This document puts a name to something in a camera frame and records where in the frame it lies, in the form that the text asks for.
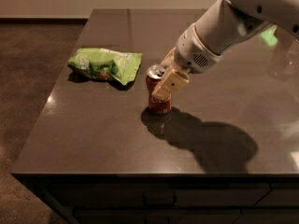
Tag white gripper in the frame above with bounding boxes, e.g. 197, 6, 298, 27
151, 23, 221, 100

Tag red coke can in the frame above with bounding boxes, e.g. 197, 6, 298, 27
146, 64, 172, 115

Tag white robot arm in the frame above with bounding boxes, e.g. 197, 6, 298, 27
152, 0, 299, 100

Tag green chip bag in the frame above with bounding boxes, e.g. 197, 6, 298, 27
68, 48, 142, 86

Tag dark cabinet drawers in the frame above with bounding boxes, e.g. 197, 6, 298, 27
16, 175, 299, 224

